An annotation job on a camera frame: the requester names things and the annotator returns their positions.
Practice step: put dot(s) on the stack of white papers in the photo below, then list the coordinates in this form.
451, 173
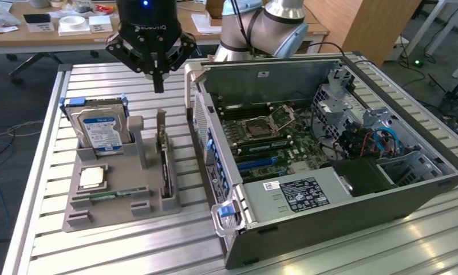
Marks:
205, 25

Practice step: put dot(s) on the grey cup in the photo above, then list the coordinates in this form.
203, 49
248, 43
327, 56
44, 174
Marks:
40, 3

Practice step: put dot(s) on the blue expansion slot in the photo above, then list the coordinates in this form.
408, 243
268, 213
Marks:
257, 164

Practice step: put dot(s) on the white box with black top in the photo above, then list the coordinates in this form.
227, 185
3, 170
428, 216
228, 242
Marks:
39, 23

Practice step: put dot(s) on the black office chair base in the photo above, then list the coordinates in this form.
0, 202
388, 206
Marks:
32, 60

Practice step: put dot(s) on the CPU socket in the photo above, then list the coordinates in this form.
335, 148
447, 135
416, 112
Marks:
257, 130

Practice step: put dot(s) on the black device with green light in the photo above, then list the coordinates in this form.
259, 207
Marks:
417, 62

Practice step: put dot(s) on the flat white box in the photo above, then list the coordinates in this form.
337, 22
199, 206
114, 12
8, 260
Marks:
75, 31

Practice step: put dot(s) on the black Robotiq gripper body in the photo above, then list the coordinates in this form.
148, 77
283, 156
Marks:
148, 17

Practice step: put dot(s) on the grey printed parts rack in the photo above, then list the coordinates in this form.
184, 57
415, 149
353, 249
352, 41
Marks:
122, 209

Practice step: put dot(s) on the brown cardboard box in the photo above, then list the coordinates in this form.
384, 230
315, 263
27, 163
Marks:
213, 8

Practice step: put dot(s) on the hard disk with blue bracket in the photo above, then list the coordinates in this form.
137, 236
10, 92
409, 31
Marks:
102, 129

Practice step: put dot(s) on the wooden desk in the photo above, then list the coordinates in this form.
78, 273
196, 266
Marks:
34, 40

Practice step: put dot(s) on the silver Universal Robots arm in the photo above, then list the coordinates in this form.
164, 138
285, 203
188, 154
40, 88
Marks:
279, 17

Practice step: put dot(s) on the grey power supply unit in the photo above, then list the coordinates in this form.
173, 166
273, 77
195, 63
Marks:
301, 194

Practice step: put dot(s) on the perforated silver disk bay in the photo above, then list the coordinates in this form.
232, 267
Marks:
336, 120

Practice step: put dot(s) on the beige tape roll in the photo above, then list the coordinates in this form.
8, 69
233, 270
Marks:
58, 3

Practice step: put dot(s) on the dark bundle on desk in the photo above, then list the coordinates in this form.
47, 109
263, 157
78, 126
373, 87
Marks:
83, 7

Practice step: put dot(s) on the black RAM slot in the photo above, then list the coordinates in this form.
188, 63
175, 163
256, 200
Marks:
247, 109
247, 115
247, 112

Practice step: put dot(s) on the white tape roll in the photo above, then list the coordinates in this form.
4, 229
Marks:
72, 21

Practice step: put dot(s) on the metal socket cover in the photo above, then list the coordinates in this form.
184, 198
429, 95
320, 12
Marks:
283, 114

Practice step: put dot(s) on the silver CPU chip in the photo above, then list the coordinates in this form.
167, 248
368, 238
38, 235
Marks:
92, 178

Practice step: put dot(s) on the white cube box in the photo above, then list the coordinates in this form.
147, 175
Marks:
100, 24

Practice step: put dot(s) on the green motherboard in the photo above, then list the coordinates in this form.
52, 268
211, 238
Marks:
301, 143

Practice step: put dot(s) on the grey open PC case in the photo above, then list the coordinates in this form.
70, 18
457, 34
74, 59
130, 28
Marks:
328, 243

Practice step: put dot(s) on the black Nvidia graphics card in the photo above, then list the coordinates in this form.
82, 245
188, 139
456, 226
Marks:
165, 172

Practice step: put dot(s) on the green RAM stick bare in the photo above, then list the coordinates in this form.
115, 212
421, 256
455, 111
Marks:
119, 193

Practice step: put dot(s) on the small red item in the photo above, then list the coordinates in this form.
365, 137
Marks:
103, 10

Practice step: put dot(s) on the white paper label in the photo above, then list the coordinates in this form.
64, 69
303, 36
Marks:
4, 29

